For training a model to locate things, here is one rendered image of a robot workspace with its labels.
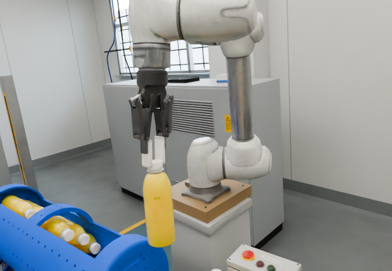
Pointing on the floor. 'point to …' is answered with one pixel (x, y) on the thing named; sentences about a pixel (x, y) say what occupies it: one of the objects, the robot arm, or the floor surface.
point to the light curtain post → (18, 131)
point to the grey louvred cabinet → (132, 186)
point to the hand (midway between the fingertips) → (153, 152)
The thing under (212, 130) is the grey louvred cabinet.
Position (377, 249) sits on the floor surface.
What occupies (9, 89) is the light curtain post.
